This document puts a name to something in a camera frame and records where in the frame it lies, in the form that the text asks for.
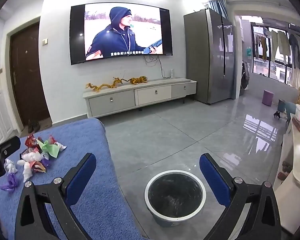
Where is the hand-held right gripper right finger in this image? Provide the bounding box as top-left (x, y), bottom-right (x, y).
top-left (199, 152), bottom-right (281, 240)

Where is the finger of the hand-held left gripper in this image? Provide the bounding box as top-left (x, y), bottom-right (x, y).
top-left (0, 136), bottom-right (21, 158)

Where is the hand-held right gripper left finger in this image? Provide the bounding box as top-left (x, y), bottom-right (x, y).
top-left (15, 152), bottom-right (97, 240)

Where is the pile of wrappers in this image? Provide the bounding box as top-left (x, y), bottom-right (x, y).
top-left (0, 134), bottom-right (67, 192)

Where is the grey white-rimmed trash bin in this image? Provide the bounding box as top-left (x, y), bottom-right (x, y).
top-left (144, 169), bottom-right (207, 227)

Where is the pair of dark shoes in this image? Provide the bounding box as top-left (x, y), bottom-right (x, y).
top-left (27, 119), bottom-right (41, 133)

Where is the blue fleece blanket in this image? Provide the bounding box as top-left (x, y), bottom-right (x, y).
top-left (0, 118), bottom-right (150, 240)

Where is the dark brown door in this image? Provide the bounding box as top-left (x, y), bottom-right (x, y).
top-left (9, 22), bottom-right (52, 131)

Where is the white side table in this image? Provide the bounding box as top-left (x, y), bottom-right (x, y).
top-left (273, 117), bottom-right (300, 232)

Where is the golden dragon figurine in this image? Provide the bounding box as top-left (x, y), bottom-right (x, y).
top-left (111, 76), bottom-right (127, 89)
top-left (86, 82), bottom-right (110, 93)

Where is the purple stool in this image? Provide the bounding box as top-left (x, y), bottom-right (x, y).
top-left (262, 89), bottom-right (273, 106)

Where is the white television cabinet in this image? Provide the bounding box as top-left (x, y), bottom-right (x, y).
top-left (82, 78), bottom-right (198, 118)

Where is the blue chair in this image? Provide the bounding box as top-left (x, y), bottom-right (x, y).
top-left (285, 102), bottom-right (297, 123)

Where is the washing machine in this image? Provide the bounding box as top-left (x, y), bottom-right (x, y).
top-left (240, 61), bottom-right (251, 96)

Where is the yellow tiger figurine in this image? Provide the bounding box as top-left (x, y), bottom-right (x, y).
top-left (129, 76), bottom-right (148, 85)

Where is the grey refrigerator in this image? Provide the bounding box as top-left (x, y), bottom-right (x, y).
top-left (183, 8), bottom-right (241, 105)

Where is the row of hanging clothes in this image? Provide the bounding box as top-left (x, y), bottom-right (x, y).
top-left (254, 26), bottom-right (300, 71)

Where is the blue striped curtain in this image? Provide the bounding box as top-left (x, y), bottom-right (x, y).
top-left (207, 0), bottom-right (228, 18)

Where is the wall-mounted television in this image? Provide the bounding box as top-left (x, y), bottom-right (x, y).
top-left (69, 3), bottom-right (174, 66)

